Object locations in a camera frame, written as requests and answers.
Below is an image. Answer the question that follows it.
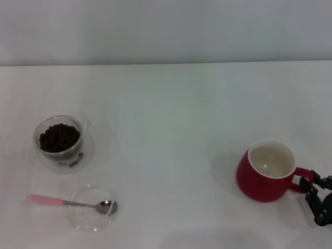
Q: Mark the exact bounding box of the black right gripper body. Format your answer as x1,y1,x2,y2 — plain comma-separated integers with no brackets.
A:
312,191,332,228

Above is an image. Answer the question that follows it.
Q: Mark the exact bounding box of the red ceramic mug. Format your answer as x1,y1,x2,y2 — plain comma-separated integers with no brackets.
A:
236,139,313,203

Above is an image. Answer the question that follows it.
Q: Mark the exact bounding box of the clear glass dish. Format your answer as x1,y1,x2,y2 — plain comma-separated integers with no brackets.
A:
67,184,122,233

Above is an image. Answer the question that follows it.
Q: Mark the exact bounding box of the pink-handled metal spoon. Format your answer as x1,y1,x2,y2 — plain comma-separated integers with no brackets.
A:
26,194,118,215

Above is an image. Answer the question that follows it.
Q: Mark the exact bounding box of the coffee bean pile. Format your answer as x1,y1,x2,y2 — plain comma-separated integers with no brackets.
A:
38,123,80,153

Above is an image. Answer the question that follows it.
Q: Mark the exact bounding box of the double-walled glass cup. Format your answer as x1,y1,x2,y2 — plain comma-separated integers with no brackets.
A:
33,113,96,175

